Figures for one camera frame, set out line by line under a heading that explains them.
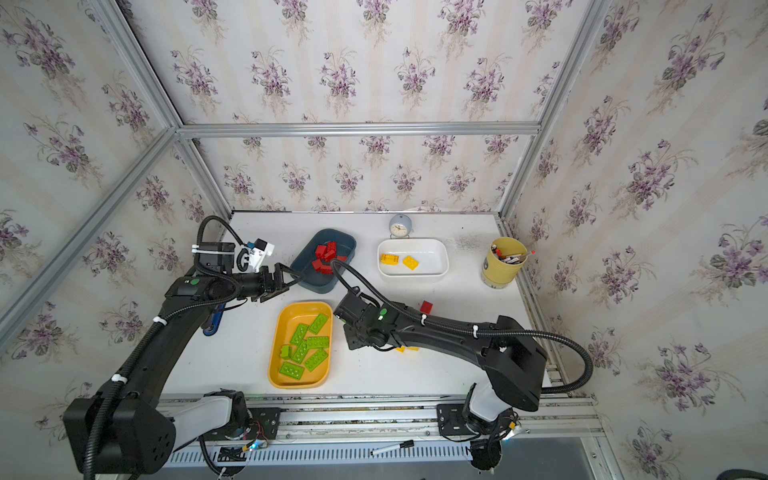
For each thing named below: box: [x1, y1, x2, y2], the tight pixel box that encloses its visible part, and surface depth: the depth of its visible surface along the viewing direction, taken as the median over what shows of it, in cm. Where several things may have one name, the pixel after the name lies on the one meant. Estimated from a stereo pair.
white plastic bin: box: [377, 238, 450, 283], surface depth 108 cm
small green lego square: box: [280, 345, 293, 360], surface depth 84 cm
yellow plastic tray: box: [268, 301, 334, 389], surface depth 88 cm
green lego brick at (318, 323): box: [309, 313, 329, 335], surface depth 92 cm
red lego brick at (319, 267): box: [312, 259, 333, 275], surface depth 104 cm
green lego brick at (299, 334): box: [290, 323, 309, 345], surface depth 90 cm
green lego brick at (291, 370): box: [278, 361, 305, 380], surface depth 83 cm
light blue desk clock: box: [389, 214, 414, 239], surface depth 112 cm
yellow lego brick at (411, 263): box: [402, 256, 420, 271], surface depth 106 cm
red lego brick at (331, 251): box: [324, 241, 337, 262], surface depth 107 cm
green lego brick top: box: [306, 336, 329, 349], surface depth 87 cm
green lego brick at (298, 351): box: [288, 340, 309, 364], surface depth 86 cm
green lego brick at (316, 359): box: [304, 348, 329, 372], surface depth 85 cm
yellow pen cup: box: [481, 236, 529, 289], surface depth 94 cm
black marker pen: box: [370, 439, 415, 456], surface depth 72 cm
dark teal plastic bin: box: [290, 228, 356, 294], surface depth 108 cm
